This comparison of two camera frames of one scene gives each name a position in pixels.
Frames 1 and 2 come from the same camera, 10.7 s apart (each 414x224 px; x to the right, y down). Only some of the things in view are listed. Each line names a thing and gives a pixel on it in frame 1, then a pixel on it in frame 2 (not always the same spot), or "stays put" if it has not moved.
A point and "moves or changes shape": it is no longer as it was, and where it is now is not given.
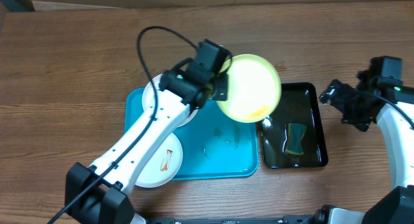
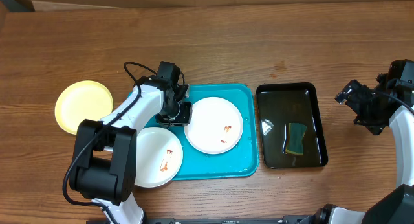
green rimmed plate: [253, 89] to [81, 100]
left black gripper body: [220, 86] to [178, 116]
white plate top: [149, 100] moves or changes shape
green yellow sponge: [295, 133] stays put
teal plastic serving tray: [215, 145] stays put
